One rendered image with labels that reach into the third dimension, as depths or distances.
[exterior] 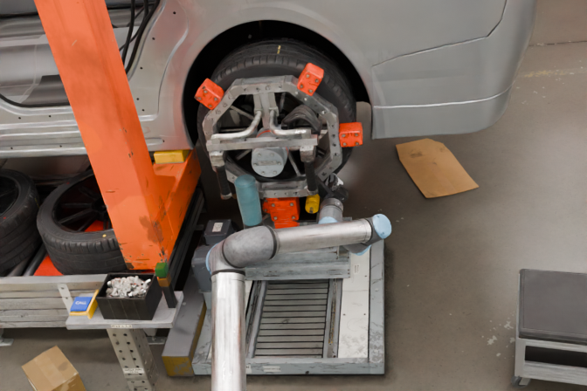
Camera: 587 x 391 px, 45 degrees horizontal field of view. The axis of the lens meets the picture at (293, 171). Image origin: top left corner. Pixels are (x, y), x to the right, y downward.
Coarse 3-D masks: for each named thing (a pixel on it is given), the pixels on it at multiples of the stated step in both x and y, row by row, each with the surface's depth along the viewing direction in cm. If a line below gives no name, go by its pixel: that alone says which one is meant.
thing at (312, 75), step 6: (306, 66) 267; (312, 66) 266; (306, 72) 262; (312, 72) 262; (318, 72) 265; (300, 78) 266; (306, 78) 264; (312, 78) 263; (318, 78) 263; (300, 84) 265; (306, 84) 265; (312, 84) 265; (318, 84) 264; (300, 90) 267; (306, 90) 266; (312, 90) 266
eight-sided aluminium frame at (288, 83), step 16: (240, 80) 272; (256, 80) 271; (272, 80) 270; (288, 80) 266; (224, 96) 272; (304, 96) 268; (320, 96) 273; (208, 112) 283; (320, 112) 271; (336, 112) 274; (208, 128) 281; (336, 128) 275; (336, 144) 279; (336, 160) 283; (320, 176) 289; (272, 192) 296; (288, 192) 295; (304, 192) 294
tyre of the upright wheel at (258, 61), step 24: (240, 48) 289; (264, 48) 280; (288, 48) 279; (312, 48) 286; (216, 72) 287; (240, 72) 275; (264, 72) 274; (288, 72) 272; (336, 72) 284; (336, 96) 276; (336, 168) 296
